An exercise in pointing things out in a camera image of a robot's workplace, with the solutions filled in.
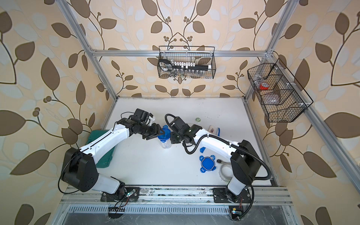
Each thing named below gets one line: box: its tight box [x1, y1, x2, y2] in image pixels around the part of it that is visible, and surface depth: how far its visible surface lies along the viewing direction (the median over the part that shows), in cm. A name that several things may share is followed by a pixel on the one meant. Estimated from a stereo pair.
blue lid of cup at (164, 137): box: [157, 124, 172, 143], surface depth 84 cm
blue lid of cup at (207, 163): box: [199, 154, 217, 173], surface depth 87 cm
